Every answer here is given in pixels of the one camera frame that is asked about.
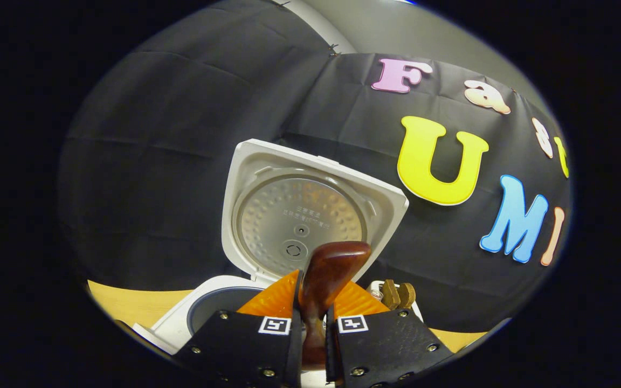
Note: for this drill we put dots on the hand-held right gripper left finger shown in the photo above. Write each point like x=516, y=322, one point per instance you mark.
x=246, y=345

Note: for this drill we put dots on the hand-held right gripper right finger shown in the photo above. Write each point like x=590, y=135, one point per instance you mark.
x=386, y=345

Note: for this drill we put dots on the brown wooden spoon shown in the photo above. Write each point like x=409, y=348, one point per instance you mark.
x=332, y=269

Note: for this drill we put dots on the white rice cooker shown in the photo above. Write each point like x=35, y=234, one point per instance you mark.
x=299, y=215

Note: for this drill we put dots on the white toaster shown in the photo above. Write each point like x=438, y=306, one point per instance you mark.
x=417, y=312

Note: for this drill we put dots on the brown toast slice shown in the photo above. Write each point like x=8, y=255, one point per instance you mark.
x=390, y=293
x=407, y=295

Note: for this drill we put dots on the black backdrop cloth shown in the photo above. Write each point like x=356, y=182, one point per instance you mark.
x=170, y=161

